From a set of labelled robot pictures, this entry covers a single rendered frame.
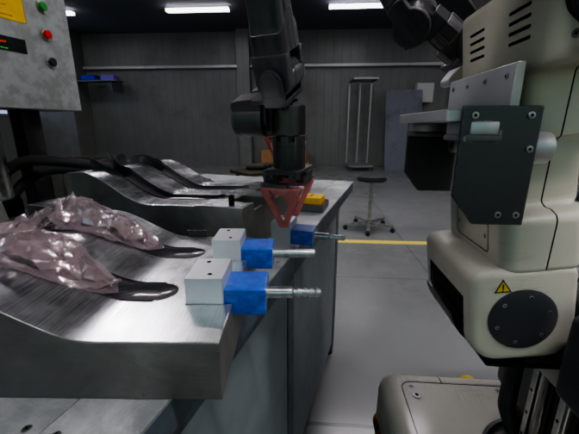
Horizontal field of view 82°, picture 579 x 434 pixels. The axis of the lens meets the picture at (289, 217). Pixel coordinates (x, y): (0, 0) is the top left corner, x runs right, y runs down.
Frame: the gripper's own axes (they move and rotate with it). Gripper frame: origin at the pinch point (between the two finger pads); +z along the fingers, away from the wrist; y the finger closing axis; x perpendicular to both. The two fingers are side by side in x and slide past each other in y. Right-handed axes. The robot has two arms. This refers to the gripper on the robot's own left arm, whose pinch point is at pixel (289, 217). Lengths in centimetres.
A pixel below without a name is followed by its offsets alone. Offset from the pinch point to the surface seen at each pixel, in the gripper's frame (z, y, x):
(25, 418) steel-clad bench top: 5.2, 42.3, -9.5
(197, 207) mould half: -3.0, 7.9, -14.0
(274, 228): 1.5, 2.8, -2.0
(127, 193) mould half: -4.2, 6.2, -29.8
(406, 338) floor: 87, -95, 33
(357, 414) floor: 86, -43, 13
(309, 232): 1.9, 2.4, 4.4
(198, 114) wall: -34, -742, -453
